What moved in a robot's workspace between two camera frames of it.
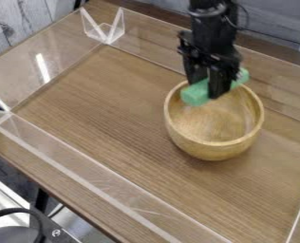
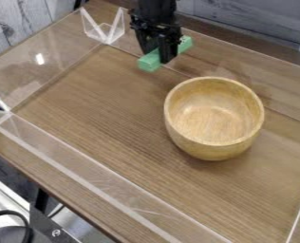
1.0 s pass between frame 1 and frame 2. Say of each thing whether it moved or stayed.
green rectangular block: moved
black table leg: stayed
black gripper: moved
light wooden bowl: stayed
